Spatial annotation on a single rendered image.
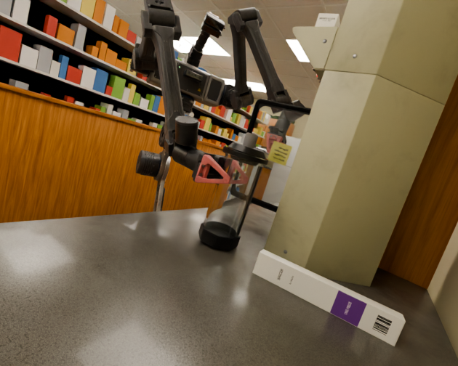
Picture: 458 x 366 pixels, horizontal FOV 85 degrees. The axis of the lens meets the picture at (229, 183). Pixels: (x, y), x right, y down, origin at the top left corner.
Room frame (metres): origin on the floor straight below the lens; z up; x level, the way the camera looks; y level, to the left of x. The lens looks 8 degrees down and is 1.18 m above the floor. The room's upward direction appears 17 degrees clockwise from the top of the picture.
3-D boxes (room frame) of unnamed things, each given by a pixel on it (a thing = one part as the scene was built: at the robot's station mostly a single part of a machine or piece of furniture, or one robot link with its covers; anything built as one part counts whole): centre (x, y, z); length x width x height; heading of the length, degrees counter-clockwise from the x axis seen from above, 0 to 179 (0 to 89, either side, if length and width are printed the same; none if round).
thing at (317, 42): (0.79, -0.17, 1.46); 0.32 x 0.12 x 0.10; 149
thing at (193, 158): (0.64, 0.08, 1.12); 0.10 x 0.07 x 0.07; 150
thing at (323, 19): (0.72, -0.13, 1.54); 0.05 x 0.05 x 0.06; 64
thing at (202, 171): (0.58, 0.03, 1.11); 0.09 x 0.07 x 0.07; 60
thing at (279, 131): (0.96, -0.15, 1.19); 0.30 x 0.01 x 0.40; 64
